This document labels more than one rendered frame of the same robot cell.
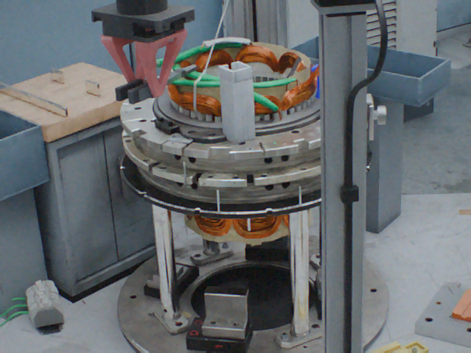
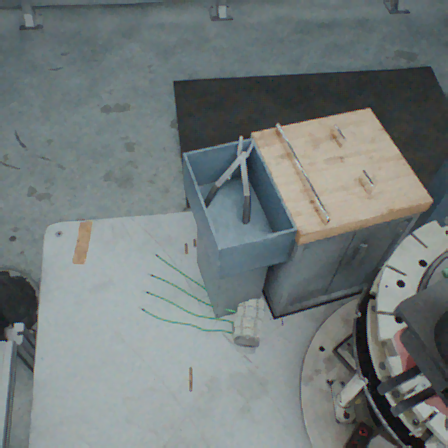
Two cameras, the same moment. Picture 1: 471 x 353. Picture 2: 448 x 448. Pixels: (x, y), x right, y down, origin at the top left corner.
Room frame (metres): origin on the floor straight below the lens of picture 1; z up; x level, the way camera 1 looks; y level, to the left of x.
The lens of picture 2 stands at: (0.82, 0.22, 1.60)
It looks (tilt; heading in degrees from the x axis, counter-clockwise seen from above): 56 degrees down; 22
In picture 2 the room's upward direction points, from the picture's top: 4 degrees clockwise
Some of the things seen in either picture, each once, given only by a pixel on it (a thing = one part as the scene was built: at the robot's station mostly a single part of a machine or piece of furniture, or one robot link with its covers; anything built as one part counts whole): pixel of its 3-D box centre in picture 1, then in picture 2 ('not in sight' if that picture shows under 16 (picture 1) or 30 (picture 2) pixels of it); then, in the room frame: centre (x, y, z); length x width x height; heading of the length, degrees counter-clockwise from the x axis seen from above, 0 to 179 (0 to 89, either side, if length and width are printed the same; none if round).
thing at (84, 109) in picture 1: (66, 98); (337, 170); (1.32, 0.24, 1.05); 0.20 x 0.19 x 0.02; 134
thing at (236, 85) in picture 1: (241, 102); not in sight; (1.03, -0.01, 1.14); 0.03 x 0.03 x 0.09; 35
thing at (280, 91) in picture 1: (276, 95); not in sight; (1.08, -0.05, 1.13); 0.08 x 0.02 x 0.04; 125
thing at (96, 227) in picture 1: (77, 185); (317, 225); (1.32, 0.24, 0.91); 0.19 x 0.19 x 0.26; 44
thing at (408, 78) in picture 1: (364, 139); not in sight; (1.40, -0.21, 0.92); 0.25 x 0.11 x 0.28; 52
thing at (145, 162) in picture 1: (140, 152); (380, 337); (1.10, 0.12, 1.06); 0.09 x 0.04 x 0.01; 35
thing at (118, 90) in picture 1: (129, 90); (399, 379); (1.00, 0.11, 1.17); 0.04 x 0.01 x 0.02; 141
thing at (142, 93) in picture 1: (142, 93); (413, 401); (0.99, 0.10, 1.17); 0.04 x 0.01 x 0.02; 141
